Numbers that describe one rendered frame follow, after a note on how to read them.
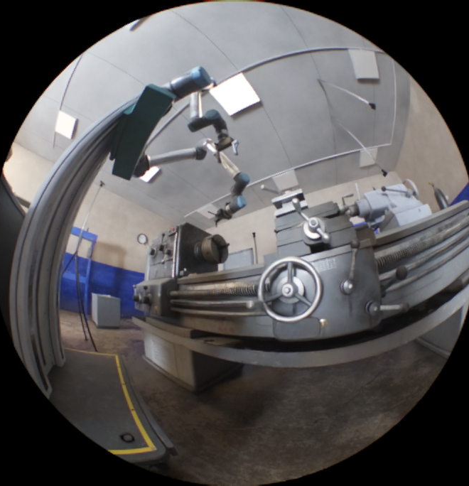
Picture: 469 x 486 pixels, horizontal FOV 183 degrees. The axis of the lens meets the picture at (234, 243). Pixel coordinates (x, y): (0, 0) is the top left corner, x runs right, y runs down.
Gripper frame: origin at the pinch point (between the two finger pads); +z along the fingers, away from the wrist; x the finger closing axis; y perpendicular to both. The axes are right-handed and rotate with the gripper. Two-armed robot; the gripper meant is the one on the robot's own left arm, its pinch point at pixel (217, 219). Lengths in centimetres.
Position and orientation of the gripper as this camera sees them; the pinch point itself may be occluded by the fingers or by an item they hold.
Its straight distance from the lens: 134.4
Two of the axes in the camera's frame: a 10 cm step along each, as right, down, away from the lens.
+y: 0.9, 9.2, -3.9
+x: 7.3, 2.1, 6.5
